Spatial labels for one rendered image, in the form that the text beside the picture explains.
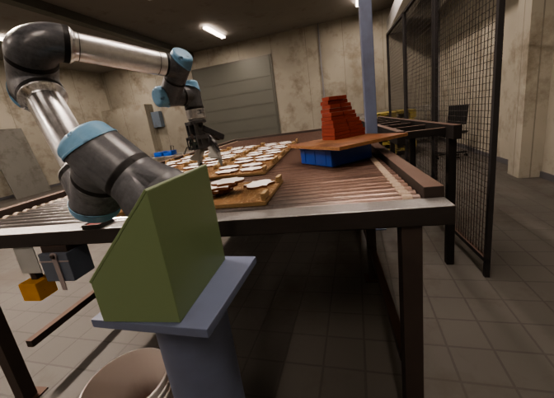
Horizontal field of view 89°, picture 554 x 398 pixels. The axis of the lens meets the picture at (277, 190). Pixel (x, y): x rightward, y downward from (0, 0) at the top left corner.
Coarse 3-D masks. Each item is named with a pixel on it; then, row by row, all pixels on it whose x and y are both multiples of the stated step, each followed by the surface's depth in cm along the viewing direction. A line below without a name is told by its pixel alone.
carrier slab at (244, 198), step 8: (240, 184) 135; (272, 184) 126; (280, 184) 128; (232, 192) 121; (240, 192) 119; (248, 192) 117; (256, 192) 115; (272, 192) 112; (216, 200) 111; (224, 200) 109; (232, 200) 108; (240, 200) 106; (248, 200) 105; (256, 200) 103; (264, 200) 102
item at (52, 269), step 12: (288, 144) 296; (48, 252) 111; (60, 252) 109; (72, 252) 110; (84, 252) 115; (48, 264) 110; (60, 264) 109; (72, 264) 109; (84, 264) 115; (48, 276) 112; (60, 276) 110; (72, 276) 110
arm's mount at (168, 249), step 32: (160, 192) 50; (192, 192) 62; (128, 224) 49; (160, 224) 50; (192, 224) 60; (128, 256) 51; (160, 256) 50; (192, 256) 59; (224, 256) 76; (96, 288) 55; (128, 288) 53; (160, 288) 52; (192, 288) 58; (128, 320) 55; (160, 320) 54
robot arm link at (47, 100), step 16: (16, 64) 72; (16, 80) 74; (32, 80) 74; (48, 80) 76; (16, 96) 74; (32, 96) 74; (48, 96) 75; (64, 96) 81; (32, 112) 74; (48, 112) 72; (64, 112) 75; (48, 128) 71; (64, 128) 72; (64, 176) 66; (80, 192) 62; (80, 208) 65; (96, 208) 66; (112, 208) 68
